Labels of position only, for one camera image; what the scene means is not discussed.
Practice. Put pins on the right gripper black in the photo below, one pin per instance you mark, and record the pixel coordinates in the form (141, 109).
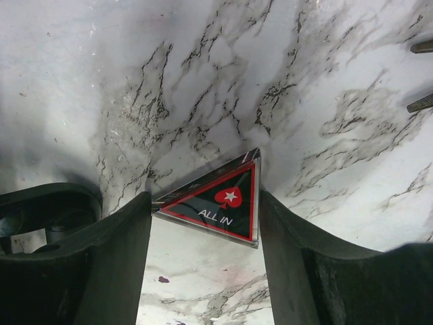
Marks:
(93, 276)

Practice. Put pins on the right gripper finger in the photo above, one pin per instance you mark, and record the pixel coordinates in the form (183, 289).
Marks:
(315, 277)

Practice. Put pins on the triangular red black card box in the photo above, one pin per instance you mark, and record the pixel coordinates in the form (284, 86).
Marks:
(220, 198)

